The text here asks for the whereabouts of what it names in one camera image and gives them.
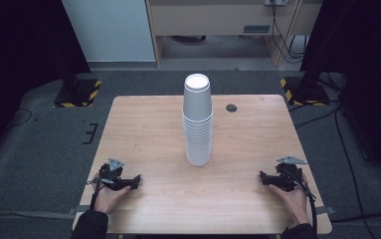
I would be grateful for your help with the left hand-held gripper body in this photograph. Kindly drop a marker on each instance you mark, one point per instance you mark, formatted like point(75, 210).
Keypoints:
point(112, 173)

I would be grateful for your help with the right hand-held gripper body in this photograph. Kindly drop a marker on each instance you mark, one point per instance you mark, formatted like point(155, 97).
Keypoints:
point(287, 177)

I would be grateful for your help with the stack of white paper cups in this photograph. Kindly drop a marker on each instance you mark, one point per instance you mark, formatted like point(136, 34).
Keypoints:
point(197, 132)

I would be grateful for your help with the person's left hand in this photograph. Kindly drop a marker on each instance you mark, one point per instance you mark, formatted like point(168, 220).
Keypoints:
point(109, 198)

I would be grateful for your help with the person's right hand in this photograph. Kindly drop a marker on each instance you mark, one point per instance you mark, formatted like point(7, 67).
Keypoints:
point(294, 204)

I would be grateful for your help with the dark round table grommet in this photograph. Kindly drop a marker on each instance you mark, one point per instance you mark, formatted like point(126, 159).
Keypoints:
point(231, 108)

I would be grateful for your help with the striped black stand base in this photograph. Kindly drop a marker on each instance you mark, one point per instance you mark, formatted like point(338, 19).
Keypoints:
point(78, 94)
point(305, 93)

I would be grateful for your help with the white cabinet panel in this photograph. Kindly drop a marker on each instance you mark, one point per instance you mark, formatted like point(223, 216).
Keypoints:
point(111, 30)

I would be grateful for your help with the black curtain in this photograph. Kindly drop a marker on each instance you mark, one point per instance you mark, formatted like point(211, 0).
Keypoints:
point(363, 49)
point(19, 49)

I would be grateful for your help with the grey power strip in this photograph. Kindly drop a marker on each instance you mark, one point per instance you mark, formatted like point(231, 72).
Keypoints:
point(275, 2)

